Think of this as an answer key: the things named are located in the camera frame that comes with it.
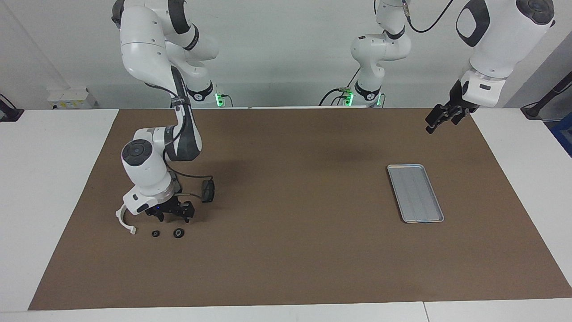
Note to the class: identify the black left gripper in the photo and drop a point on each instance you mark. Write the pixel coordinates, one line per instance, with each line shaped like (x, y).
(458, 96)

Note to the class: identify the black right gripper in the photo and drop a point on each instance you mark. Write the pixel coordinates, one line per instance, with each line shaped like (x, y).
(169, 206)

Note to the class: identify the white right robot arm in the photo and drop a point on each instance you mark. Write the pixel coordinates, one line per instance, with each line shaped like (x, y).
(147, 49)

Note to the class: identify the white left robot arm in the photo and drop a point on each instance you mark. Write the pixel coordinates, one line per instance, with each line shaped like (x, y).
(496, 40)

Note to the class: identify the silver metal tray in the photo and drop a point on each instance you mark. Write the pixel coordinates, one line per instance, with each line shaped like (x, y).
(415, 193)

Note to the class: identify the dark grey brake pad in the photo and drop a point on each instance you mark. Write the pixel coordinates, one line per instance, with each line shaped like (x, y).
(208, 191)

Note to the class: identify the black clamp stand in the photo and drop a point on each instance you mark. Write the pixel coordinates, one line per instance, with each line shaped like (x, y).
(10, 112)
(538, 106)

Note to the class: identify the blue crate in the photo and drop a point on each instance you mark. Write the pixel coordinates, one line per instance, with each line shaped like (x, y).
(564, 136)

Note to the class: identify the brown table mat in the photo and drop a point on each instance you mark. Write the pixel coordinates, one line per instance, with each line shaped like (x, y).
(286, 250)

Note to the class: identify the white box with labels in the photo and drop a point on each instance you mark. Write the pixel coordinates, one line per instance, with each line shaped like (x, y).
(71, 98)

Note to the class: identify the white curved plastic bracket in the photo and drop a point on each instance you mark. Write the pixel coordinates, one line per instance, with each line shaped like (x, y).
(121, 221)

